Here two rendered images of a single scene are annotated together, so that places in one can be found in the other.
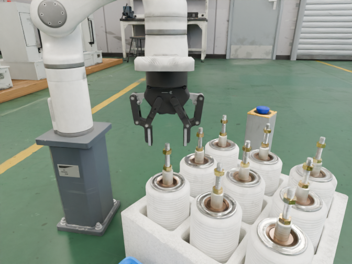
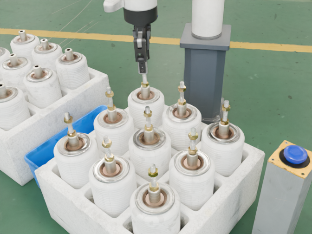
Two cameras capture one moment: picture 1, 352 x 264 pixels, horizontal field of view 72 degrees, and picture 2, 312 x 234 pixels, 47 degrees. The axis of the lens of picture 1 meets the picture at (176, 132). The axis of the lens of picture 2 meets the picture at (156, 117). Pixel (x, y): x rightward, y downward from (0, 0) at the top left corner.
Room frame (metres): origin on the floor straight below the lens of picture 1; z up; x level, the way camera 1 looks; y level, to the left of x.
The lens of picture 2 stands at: (0.51, -0.74, 0.79)
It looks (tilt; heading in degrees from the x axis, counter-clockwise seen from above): 39 degrees down; 94
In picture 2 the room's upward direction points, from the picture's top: 3 degrees counter-clockwise
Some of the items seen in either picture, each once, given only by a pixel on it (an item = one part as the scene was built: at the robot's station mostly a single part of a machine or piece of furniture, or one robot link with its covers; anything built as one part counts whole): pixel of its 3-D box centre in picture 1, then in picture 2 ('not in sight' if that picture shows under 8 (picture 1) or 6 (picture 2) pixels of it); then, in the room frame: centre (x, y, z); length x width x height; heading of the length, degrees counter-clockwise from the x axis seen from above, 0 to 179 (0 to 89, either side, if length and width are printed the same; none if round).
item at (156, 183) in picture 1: (167, 182); (145, 95); (0.44, 0.02, 0.25); 0.08 x 0.08 x 0.01
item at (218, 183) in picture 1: (218, 181); (110, 100); (0.36, -0.08, 0.30); 0.01 x 0.01 x 0.08
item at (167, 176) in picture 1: (167, 176); (145, 91); (0.44, 0.02, 0.26); 0.02 x 0.02 x 0.03
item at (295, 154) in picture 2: (262, 110); (295, 155); (0.73, -0.27, 0.32); 0.04 x 0.04 x 0.02
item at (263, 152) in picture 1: (263, 152); (192, 158); (0.55, -0.22, 0.26); 0.02 x 0.02 x 0.03
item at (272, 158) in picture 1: (262, 157); (192, 162); (0.55, -0.22, 0.25); 0.08 x 0.08 x 0.01
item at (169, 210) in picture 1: (168, 215); (147, 122); (0.44, 0.02, 0.16); 0.10 x 0.10 x 0.18
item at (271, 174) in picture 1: (258, 186); (191, 191); (0.55, -0.22, 0.16); 0.10 x 0.10 x 0.18
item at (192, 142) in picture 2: (265, 138); (192, 143); (0.55, -0.22, 0.31); 0.01 x 0.01 x 0.08
